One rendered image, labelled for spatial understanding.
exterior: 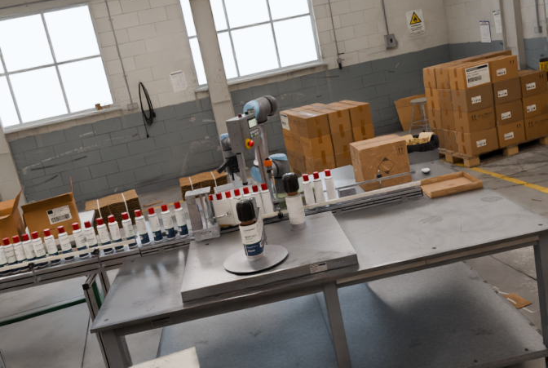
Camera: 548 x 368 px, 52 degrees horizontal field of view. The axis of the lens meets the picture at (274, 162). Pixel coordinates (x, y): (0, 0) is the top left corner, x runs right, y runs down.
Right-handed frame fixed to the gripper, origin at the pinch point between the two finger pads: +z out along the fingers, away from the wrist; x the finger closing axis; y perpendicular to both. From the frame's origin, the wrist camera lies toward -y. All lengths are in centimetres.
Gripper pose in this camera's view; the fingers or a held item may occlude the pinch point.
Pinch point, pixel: (232, 184)
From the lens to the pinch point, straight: 387.1
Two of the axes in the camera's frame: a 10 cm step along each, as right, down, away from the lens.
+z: 1.9, 9.6, 2.1
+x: -3.4, -1.4, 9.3
